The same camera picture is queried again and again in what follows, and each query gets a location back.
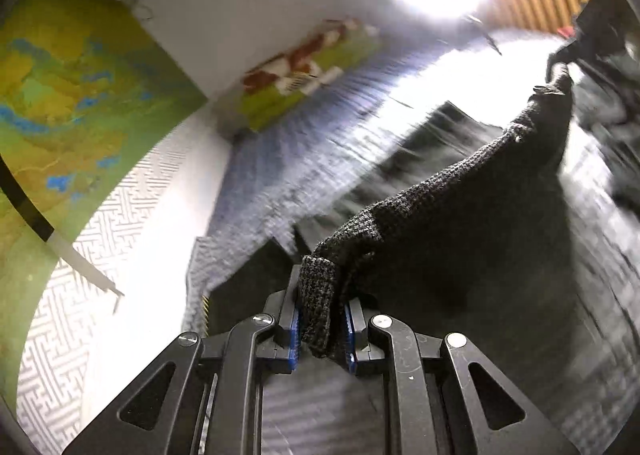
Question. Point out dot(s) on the black tripod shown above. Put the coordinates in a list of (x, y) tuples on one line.
[(487, 37)]

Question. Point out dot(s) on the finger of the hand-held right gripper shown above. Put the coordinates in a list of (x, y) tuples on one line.
[(561, 60)]

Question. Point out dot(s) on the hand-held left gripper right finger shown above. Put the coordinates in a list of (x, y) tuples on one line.
[(351, 335)]

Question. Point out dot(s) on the green wall poster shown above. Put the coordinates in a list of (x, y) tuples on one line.
[(85, 110)]

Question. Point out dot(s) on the black folded garment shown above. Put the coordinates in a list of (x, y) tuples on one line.
[(250, 285)]

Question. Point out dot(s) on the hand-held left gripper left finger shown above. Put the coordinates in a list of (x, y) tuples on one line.
[(295, 340)]

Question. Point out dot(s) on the black knit garment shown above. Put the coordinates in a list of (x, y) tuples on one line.
[(425, 200)]

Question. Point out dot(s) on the striped bed quilt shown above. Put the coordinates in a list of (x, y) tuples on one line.
[(320, 410)]

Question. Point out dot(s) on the small red object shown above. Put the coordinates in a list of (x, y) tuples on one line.
[(564, 30)]

